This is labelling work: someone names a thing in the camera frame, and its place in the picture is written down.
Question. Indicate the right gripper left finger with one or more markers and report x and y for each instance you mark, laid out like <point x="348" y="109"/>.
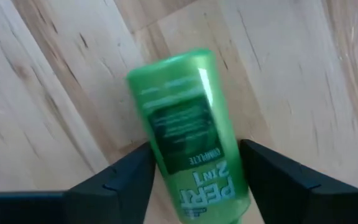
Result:
<point x="89" y="205"/>

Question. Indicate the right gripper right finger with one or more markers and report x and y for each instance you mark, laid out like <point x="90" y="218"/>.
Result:
<point x="306" y="205"/>

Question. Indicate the green shampoo bottle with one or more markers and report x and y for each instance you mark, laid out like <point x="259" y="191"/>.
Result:
<point x="185" y="124"/>

